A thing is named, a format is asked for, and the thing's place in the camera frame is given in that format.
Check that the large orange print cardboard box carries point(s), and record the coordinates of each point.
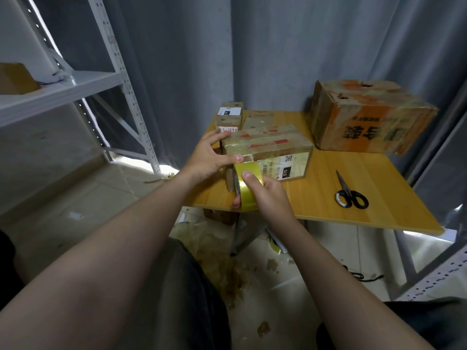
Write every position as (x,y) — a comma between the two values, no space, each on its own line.
(372,113)

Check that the person's left hand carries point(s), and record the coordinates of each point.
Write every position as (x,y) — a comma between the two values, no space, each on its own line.
(204,160)

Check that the plain brown cardboard box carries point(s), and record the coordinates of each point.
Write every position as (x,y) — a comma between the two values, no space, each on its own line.
(219,215)

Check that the yellow wooden table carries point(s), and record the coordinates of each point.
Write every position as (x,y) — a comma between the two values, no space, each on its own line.
(365,193)

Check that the yellow tape roll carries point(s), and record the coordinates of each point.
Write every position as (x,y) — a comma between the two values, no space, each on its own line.
(249,187)

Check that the person's right forearm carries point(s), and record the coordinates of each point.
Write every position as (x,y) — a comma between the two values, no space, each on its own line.
(350,295)

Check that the tape scraps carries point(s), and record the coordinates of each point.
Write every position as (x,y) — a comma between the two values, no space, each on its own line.
(219,262)

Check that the person's right leg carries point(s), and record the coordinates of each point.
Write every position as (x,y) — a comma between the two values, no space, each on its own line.
(430,324)

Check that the person's left forearm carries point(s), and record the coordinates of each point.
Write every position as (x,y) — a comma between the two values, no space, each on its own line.
(87,266)

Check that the grey curtain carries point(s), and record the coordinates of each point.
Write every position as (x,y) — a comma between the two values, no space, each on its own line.
(219,47)

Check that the small cardboard box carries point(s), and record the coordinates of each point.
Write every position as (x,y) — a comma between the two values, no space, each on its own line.
(257,118)

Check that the long white-labelled cardboard box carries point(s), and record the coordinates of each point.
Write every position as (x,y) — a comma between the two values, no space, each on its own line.
(229,116)

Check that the grey metal shelf unit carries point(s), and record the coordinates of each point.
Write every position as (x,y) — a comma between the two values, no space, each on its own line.
(66,87)
(445,186)

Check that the person's right hand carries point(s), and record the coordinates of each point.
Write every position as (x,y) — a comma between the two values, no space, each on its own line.
(270,200)

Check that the medium brown cardboard box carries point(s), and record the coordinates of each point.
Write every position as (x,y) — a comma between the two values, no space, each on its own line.
(281,149)

